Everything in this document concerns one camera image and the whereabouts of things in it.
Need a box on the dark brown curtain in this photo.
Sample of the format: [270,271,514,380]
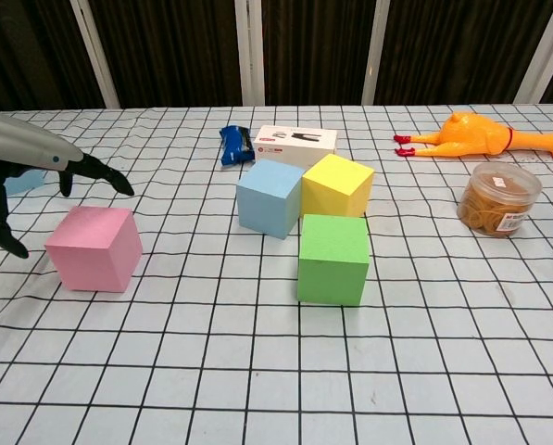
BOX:
[0,0,553,113]

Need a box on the blue snack packet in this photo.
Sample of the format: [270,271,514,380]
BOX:
[219,124,255,167]

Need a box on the green foam cube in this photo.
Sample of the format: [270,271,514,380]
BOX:
[296,213,371,307]

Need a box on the white cardboard product box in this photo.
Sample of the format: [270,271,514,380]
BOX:
[252,124,339,168]

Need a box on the light blue foam cube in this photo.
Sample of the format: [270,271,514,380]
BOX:
[236,159,306,241]
[3,169,46,196]

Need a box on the orange rubber chicken toy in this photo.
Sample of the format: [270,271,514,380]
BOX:
[393,109,553,162]

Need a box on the white black-grid tablecloth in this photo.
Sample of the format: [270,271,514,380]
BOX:
[0,104,553,445]

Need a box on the clear jar of rubber bands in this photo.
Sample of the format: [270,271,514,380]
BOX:
[456,161,543,239]

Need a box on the yellow foam cube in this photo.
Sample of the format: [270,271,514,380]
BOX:
[301,153,376,219]

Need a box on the white window frame bar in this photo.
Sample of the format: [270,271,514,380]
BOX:
[233,0,266,107]
[360,0,391,107]
[516,0,553,105]
[69,0,120,109]

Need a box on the pink foam cube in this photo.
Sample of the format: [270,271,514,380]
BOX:
[44,205,144,294]

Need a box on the left silver-black robot hand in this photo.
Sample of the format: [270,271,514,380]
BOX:
[0,108,135,260]

